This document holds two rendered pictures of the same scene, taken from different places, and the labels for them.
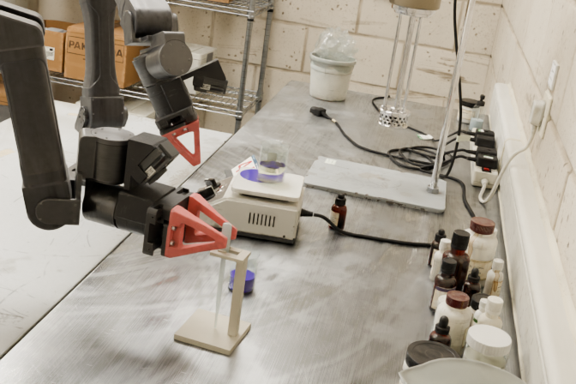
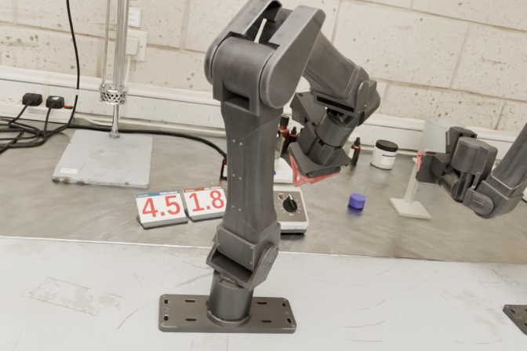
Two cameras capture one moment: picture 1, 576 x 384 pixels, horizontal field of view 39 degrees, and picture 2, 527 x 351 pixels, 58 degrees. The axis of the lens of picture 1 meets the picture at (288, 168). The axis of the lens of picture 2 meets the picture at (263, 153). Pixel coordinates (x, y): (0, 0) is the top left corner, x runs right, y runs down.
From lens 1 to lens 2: 1.97 m
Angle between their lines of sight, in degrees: 104
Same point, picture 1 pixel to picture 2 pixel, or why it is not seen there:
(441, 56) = not seen: outside the picture
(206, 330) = (415, 208)
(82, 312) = (456, 250)
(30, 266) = (450, 286)
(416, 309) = not seen: hidden behind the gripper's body
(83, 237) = (383, 275)
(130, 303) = (423, 237)
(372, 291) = not seen: hidden behind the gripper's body
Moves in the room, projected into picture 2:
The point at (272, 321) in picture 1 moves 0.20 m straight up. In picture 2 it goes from (374, 195) to (396, 122)
